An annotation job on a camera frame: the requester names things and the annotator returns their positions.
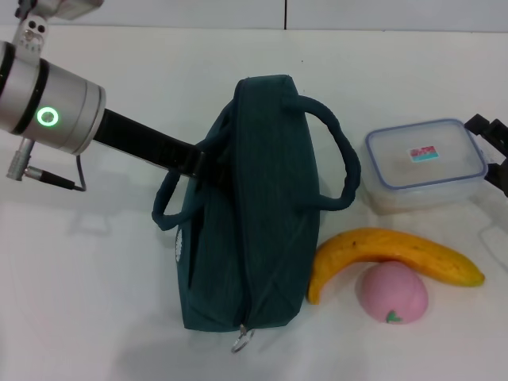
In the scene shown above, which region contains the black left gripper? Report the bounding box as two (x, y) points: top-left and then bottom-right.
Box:
(92, 106), (227, 188)

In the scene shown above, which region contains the dark teal fabric bag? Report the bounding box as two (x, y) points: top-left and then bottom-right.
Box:
(151, 74), (363, 333)

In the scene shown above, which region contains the clear blue-lidded food container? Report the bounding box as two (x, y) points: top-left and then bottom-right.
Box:
(364, 117), (489, 217)

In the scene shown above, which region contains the yellow banana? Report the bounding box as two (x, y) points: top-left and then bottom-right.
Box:
(307, 227), (486, 306)

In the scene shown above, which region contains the pink peach toy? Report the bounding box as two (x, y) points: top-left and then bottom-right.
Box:
(359, 261), (429, 325)

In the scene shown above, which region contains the left arm cable with plug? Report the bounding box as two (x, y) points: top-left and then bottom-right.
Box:
(4, 138), (88, 194)

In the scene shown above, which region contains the metal zipper pull ring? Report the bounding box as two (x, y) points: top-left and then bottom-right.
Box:
(231, 324), (256, 353)

